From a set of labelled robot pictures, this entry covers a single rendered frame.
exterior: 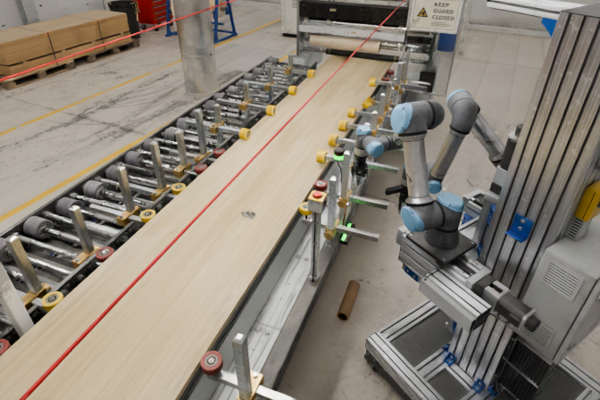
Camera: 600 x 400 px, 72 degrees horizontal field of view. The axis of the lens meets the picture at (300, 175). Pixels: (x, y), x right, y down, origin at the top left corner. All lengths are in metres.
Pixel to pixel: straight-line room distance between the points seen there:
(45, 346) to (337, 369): 1.56
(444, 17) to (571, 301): 3.25
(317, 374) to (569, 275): 1.51
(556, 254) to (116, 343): 1.68
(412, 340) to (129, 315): 1.56
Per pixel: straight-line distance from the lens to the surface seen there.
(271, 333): 2.07
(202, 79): 6.14
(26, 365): 1.91
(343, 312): 2.85
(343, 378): 2.68
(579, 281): 1.81
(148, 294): 1.95
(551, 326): 1.99
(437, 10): 4.53
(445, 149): 2.08
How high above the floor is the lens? 2.29
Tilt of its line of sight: 33 degrees down
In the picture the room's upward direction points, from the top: straight up
